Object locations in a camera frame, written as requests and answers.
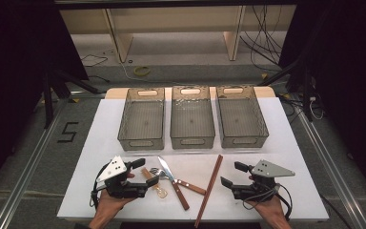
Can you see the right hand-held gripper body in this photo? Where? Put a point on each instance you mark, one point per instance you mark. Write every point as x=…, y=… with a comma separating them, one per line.
x=260, y=191

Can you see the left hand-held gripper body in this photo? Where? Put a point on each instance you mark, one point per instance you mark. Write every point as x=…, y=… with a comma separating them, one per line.
x=120, y=187

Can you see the grey translucent plastic bin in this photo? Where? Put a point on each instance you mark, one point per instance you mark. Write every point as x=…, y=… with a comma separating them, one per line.
x=143, y=120
x=241, y=119
x=192, y=120

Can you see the person's left hand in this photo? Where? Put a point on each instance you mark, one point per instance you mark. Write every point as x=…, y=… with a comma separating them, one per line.
x=108, y=206

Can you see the person's right hand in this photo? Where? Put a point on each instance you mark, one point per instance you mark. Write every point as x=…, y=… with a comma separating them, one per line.
x=273, y=210

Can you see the yellow tape roll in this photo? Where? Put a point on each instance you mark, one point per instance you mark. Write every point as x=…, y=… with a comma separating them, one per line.
x=136, y=71

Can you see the black metal stand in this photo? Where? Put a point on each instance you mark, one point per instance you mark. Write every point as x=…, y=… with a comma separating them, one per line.
x=305, y=89
x=47, y=98

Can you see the wooden furniture leg panel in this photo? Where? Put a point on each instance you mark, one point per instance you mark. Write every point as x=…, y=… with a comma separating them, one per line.
x=120, y=38
x=233, y=35

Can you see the black curtain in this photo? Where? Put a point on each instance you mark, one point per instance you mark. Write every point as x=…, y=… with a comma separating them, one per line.
x=346, y=79
x=19, y=79

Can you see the aluminium floor rail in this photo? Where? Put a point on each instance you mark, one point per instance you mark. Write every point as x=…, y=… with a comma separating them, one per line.
x=336, y=171
x=28, y=171

